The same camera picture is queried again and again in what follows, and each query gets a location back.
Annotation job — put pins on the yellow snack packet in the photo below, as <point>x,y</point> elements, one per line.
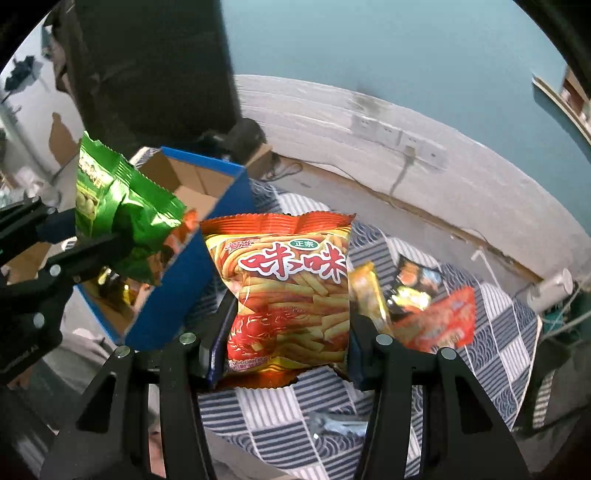
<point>369,295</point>

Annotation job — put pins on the white cylindrical container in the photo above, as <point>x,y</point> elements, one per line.
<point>551,288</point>

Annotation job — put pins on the clear plastic wrapper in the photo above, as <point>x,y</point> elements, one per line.
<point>334,424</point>

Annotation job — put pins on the wooden wall shelf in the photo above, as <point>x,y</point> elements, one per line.
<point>558,104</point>

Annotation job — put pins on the black snack packet orange print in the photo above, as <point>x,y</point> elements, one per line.
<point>415,286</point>

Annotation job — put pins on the brown cardboard box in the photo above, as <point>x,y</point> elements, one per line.
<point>25,258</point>

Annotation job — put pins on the blue cardboard box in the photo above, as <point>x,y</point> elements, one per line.
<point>184,300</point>

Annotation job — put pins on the black fabric panel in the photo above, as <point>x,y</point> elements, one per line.
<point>152,69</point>

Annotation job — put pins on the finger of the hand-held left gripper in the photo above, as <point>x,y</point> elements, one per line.
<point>101,247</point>
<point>60,226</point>

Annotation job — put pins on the white wall socket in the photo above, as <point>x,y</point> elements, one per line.
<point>410,141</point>
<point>387,134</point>
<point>435,155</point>
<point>364,124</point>

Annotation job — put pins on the orange snack packet black label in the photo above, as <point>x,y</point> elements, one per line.
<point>184,230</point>

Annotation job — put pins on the orange red fries snack packet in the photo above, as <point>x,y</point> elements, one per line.
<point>286,295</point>

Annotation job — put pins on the navy white patterned tablecloth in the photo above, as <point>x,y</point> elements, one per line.
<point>277,415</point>

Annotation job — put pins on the cardboard box on shelf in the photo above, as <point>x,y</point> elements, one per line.
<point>575,90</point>

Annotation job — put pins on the small cardboard box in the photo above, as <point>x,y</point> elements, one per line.
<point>261,159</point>

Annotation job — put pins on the shiny gold snack packet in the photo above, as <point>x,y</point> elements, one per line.
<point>113,282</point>

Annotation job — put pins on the black round device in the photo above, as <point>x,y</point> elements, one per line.
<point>244,136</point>

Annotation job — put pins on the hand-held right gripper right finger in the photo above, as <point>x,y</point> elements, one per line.
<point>358,364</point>

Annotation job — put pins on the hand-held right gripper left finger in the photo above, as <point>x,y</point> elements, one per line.
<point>213,357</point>

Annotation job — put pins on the green snack packet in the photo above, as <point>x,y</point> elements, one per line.
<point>115,207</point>

